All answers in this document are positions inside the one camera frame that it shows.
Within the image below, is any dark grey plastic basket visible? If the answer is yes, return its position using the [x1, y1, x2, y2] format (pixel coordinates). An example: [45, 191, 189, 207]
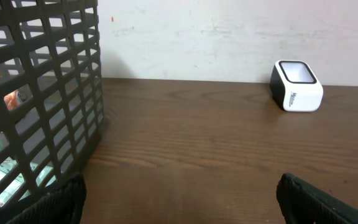
[0, 0, 104, 210]

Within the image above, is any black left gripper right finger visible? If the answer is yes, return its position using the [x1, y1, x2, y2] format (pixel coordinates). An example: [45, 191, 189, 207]
[276, 173, 358, 224]

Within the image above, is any mint green snack packet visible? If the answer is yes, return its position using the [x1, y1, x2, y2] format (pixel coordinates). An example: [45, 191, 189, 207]
[0, 138, 53, 207]

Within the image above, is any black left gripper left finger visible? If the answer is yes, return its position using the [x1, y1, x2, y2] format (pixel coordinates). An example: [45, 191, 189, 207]
[8, 173, 86, 224]

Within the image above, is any orange small carton box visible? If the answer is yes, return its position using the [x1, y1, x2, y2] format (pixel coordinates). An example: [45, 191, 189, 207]
[4, 90, 28, 111]

